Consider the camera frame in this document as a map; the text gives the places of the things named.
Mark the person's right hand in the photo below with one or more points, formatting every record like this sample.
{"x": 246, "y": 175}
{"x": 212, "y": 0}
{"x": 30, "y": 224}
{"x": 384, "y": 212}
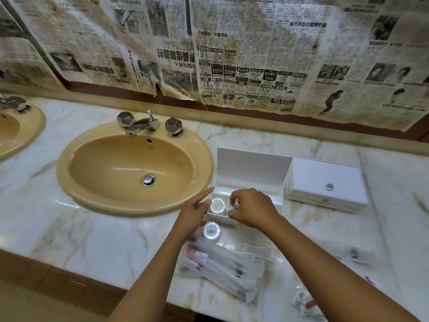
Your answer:
{"x": 258, "y": 212}

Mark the person's left hand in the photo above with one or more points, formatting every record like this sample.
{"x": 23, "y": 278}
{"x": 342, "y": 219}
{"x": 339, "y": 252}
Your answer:
{"x": 193, "y": 217}

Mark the small round white jar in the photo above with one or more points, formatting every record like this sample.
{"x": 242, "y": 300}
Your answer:
{"x": 211, "y": 230}

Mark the white box with round knob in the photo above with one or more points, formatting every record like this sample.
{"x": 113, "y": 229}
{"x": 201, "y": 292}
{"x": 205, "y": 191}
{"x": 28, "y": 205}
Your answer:
{"x": 254, "y": 167}
{"x": 318, "y": 177}

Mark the pile of toothbrush kits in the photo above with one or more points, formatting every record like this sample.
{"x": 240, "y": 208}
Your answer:
{"x": 218, "y": 268}

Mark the red item packet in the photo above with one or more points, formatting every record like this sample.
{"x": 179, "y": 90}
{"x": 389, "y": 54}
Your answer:
{"x": 306, "y": 303}

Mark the person's right forearm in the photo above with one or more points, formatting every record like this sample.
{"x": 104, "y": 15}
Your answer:
{"x": 321, "y": 281}

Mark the person's left forearm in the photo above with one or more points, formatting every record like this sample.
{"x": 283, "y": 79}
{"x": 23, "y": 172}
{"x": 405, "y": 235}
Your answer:
{"x": 157, "y": 288}

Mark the person's dark clothing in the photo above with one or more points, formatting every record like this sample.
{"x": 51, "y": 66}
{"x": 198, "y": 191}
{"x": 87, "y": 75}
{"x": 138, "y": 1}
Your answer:
{"x": 202, "y": 319}

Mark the chrome sink drain plug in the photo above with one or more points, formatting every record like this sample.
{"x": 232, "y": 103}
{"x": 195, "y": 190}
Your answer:
{"x": 148, "y": 180}

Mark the beige oval sink basin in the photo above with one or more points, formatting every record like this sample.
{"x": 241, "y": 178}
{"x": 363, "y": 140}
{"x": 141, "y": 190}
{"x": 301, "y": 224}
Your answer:
{"x": 20, "y": 130}
{"x": 117, "y": 171}

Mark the chrome faceted faucet knob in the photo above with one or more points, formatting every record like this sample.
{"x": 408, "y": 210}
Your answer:
{"x": 16, "y": 103}
{"x": 125, "y": 120}
{"x": 174, "y": 126}

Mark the chrome faucet spout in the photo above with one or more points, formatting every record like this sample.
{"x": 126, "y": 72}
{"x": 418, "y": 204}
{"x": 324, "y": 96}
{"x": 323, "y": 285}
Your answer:
{"x": 142, "y": 125}

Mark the yellowed newspaper sheet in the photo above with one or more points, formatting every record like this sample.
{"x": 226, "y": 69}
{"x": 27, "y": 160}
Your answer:
{"x": 94, "y": 33}
{"x": 261, "y": 40}
{"x": 368, "y": 70}
{"x": 20, "y": 60}

